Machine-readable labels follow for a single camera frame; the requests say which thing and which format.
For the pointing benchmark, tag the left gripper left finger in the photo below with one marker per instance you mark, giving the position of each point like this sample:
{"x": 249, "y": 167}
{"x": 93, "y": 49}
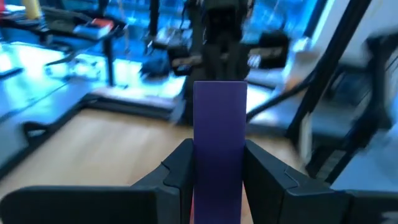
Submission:
{"x": 93, "y": 205}

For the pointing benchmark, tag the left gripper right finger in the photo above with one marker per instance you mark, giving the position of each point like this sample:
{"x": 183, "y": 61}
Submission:
{"x": 295, "y": 202}

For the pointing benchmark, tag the purple block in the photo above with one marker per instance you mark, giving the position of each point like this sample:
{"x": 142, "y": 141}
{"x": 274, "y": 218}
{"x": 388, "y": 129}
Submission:
{"x": 219, "y": 140}

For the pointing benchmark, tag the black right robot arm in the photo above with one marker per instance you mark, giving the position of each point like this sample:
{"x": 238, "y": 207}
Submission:
{"x": 222, "y": 46}

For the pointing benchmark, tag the black desk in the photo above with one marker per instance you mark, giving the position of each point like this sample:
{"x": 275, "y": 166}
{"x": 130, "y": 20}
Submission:
{"x": 107, "y": 56}

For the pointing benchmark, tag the red white book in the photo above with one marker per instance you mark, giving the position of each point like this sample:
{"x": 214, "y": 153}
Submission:
{"x": 93, "y": 28}

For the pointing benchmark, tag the yellow container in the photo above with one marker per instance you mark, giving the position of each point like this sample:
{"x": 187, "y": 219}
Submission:
{"x": 32, "y": 8}

